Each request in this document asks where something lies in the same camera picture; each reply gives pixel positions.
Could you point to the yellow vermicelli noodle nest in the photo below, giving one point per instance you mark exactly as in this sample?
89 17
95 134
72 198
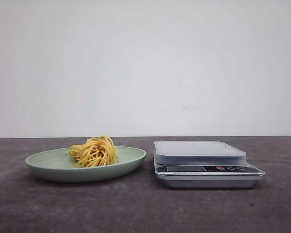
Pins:
96 151

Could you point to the silver digital kitchen scale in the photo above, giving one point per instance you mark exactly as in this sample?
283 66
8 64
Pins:
203 164

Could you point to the light green round plate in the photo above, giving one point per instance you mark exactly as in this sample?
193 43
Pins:
57 166

